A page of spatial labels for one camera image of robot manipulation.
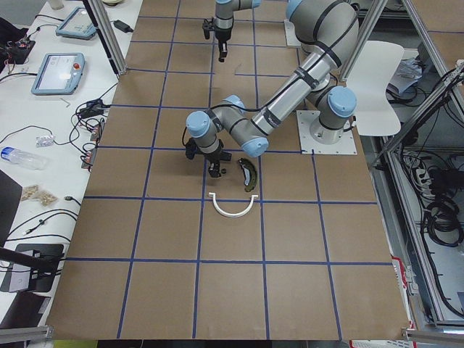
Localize teach pendant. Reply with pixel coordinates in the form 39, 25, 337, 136
55, 7, 96, 40
31, 52, 86, 96

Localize bag of wooden pieces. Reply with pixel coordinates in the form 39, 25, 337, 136
20, 185, 58, 207

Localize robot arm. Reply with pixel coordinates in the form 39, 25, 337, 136
185, 1, 359, 178
202, 0, 262, 62

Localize near teach pendant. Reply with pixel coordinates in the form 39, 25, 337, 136
31, 52, 86, 96

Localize black brake pad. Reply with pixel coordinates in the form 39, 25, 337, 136
220, 152, 232, 162

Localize white curved plastic bracket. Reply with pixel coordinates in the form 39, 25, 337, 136
207, 192, 260, 219

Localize far teach pendant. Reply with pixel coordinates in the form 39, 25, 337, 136
55, 7, 96, 40

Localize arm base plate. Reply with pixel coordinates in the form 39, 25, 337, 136
283, 20, 302, 48
297, 110, 357, 155

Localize white chair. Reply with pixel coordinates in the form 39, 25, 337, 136
347, 41, 404, 136

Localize aluminium frame post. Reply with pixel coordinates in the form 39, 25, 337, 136
83, 0, 127, 76

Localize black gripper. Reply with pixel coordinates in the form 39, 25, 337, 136
202, 18, 232, 62
185, 139, 223, 178

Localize olive brake shoe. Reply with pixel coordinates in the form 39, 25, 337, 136
238, 157, 258, 192

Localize plastic water bottle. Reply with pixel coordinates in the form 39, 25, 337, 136
1, 146, 48, 170

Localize black power adapter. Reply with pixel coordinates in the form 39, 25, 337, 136
113, 20, 133, 33

